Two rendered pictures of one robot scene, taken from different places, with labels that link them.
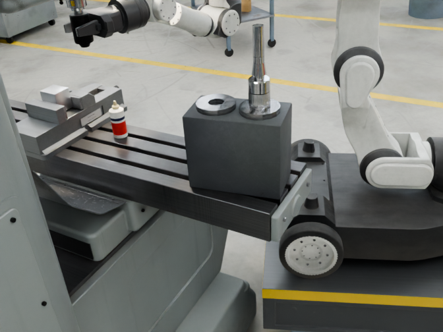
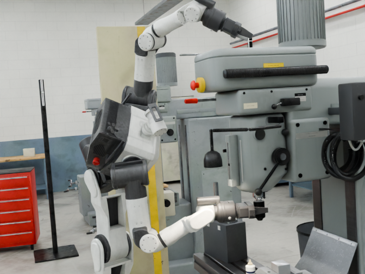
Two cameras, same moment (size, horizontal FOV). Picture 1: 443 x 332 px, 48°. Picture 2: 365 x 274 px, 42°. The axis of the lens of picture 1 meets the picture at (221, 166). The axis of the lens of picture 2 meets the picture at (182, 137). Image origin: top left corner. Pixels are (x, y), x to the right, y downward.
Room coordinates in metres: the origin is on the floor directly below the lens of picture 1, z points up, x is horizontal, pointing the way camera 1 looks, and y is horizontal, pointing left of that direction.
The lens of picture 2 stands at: (2.94, 1.39, 1.68)
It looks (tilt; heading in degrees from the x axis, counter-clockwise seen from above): 4 degrees down; 221
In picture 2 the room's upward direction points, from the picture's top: 4 degrees counter-clockwise
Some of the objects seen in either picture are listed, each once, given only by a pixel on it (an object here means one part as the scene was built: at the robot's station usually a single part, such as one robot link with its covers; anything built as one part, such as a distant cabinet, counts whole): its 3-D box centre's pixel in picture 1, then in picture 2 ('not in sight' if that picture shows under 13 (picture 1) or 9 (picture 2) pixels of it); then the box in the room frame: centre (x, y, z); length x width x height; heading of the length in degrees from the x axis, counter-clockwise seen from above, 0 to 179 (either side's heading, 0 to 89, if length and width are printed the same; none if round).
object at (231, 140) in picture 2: not in sight; (232, 160); (1.33, 0.27, 1.45); 0.04 x 0.04 x 0.21; 60
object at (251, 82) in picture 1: (259, 80); not in sight; (0.98, -0.09, 1.16); 0.05 x 0.05 x 0.01
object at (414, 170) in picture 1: (394, 159); not in sight; (1.39, -0.58, 0.68); 0.21 x 0.20 x 0.13; 81
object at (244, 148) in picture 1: (238, 143); (224, 236); (1.00, -0.04, 1.00); 0.22 x 0.12 x 0.20; 70
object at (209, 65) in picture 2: not in sight; (254, 70); (1.22, 0.33, 1.81); 0.47 x 0.26 x 0.16; 150
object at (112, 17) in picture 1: (111, 19); (238, 211); (1.30, 0.26, 1.23); 0.13 x 0.12 x 0.10; 45
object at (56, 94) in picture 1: (56, 99); (281, 270); (1.31, 0.45, 1.01); 0.06 x 0.05 x 0.06; 57
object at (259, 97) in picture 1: (259, 94); not in sight; (0.98, -0.09, 1.13); 0.05 x 0.05 x 0.05
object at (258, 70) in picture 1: (258, 53); (216, 192); (0.98, -0.09, 1.22); 0.03 x 0.03 x 0.11
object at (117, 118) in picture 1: (117, 118); (250, 272); (1.26, 0.28, 0.96); 0.04 x 0.04 x 0.11
